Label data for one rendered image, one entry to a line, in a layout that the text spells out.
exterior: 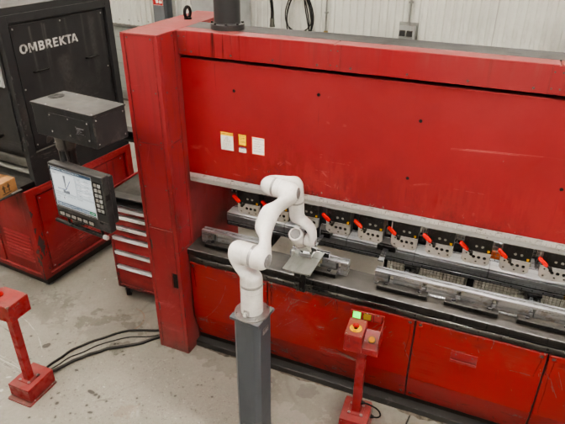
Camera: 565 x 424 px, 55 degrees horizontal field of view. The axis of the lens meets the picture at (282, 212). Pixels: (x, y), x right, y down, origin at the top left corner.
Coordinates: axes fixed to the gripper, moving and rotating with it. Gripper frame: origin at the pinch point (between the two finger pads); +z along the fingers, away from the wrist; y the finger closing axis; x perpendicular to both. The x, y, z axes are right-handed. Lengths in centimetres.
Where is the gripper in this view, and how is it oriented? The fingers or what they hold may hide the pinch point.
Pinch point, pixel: (306, 251)
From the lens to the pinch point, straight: 344.7
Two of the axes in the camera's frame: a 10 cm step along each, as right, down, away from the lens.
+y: -9.2, -1.9, 3.4
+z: 2.5, 3.8, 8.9
